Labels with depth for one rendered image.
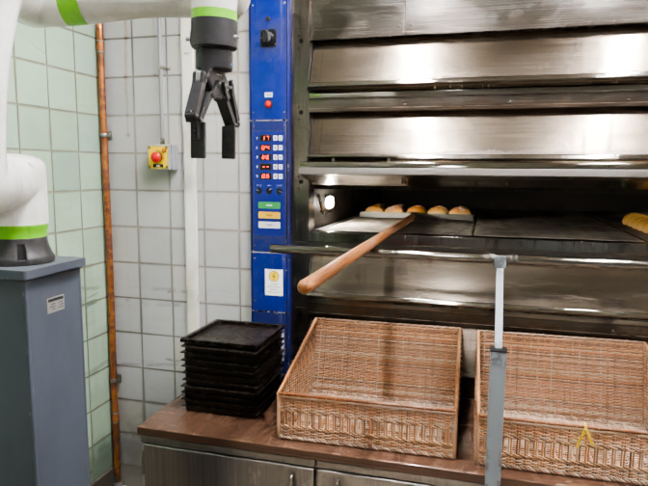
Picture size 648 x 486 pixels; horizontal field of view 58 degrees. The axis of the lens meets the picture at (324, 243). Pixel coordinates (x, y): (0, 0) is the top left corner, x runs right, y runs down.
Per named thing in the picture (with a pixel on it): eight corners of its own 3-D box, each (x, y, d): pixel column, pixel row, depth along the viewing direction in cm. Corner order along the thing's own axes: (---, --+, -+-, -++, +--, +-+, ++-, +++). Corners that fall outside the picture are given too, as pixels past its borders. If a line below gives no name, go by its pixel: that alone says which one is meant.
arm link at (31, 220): (-34, 240, 128) (-40, 152, 125) (6, 232, 143) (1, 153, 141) (26, 241, 127) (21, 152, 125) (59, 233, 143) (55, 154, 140)
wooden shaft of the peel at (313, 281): (310, 296, 114) (310, 281, 113) (295, 295, 115) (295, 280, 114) (416, 219, 277) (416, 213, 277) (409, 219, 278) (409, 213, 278)
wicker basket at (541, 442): (472, 401, 214) (474, 327, 211) (641, 418, 201) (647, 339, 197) (472, 466, 167) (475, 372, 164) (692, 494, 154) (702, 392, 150)
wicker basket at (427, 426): (312, 384, 230) (313, 315, 226) (460, 398, 216) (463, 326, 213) (273, 440, 183) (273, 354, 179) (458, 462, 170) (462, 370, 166)
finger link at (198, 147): (205, 121, 114) (203, 121, 113) (205, 158, 115) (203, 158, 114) (192, 121, 115) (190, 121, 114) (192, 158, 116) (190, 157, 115)
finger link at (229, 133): (221, 125, 127) (223, 125, 127) (221, 158, 128) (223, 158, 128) (234, 125, 126) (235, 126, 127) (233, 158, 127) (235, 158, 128)
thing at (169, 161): (156, 170, 240) (155, 145, 238) (178, 170, 237) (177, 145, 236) (147, 170, 233) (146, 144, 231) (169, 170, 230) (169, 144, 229)
